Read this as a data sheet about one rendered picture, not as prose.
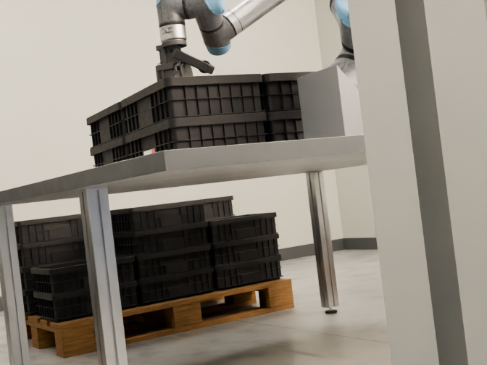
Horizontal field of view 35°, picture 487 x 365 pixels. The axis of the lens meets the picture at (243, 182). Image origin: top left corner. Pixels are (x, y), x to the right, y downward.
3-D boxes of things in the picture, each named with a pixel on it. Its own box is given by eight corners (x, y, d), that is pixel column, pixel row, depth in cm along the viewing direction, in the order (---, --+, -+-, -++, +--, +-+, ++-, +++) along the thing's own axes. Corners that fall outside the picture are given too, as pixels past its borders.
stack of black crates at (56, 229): (86, 298, 408) (77, 214, 408) (108, 301, 382) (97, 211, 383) (11, 312, 386) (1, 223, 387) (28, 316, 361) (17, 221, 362)
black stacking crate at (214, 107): (268, 115, 218) (263, 75, 218) (171, 122, 204) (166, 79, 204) (210, 132, 253) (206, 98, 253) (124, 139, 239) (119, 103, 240)
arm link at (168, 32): (190, 27, 221) (176, 22, 214) (191, 42, 221) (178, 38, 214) (167, 32, 224) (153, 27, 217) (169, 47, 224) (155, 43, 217)
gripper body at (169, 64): (169, 88, 225) (164, 47, 225) (196, 83, 221) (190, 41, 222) (156, 86, 218) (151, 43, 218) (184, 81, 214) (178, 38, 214)
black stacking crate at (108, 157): (214, 166, 253) (210, 129, 253) (127, 174, 239) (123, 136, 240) (169, 174, 289) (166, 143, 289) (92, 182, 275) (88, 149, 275)
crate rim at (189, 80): (264, 81, 218) (264, 73, 218) (166, 85, 204) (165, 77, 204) (207, 103, 253) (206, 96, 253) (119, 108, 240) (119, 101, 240)
